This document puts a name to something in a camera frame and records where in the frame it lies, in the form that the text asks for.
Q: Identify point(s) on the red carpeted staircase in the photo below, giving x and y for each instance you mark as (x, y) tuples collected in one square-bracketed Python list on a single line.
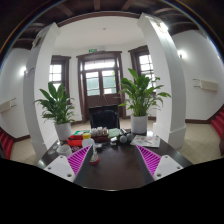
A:
[(218, 123), (6, 145)]

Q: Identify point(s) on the green exit sign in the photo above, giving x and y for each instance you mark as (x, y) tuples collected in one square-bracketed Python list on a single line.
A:
[(92, 50)]

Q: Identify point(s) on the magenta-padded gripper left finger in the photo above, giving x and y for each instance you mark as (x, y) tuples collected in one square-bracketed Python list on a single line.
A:
[(60, 166)]

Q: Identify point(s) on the green packet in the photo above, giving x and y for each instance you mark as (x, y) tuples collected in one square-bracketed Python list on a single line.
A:
[(114, 132)]

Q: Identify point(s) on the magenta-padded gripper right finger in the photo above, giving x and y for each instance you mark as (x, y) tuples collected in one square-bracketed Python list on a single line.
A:
[(168, 166)]

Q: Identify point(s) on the flat round red coaster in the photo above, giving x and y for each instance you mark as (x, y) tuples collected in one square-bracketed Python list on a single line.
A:
[(95, 161)]

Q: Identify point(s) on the tray of snack packets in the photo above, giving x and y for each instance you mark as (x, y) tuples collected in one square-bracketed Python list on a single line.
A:
[(99, 133)]

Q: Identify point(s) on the large potted green plant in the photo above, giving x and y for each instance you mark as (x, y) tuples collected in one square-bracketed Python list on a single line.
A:
[(141, 96)]

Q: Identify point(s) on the grey headphones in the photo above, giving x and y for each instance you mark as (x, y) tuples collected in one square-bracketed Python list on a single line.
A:
[(126, 137)]

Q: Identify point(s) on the red plastic container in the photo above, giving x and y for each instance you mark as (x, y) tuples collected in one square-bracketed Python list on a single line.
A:
[(74, 140)]

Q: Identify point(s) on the printed paper magazine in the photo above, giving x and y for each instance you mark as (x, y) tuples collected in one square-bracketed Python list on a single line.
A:
[(145, 140)]

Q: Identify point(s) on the small potted green plant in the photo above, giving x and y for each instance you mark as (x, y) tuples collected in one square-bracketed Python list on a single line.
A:
[(58, 106)]

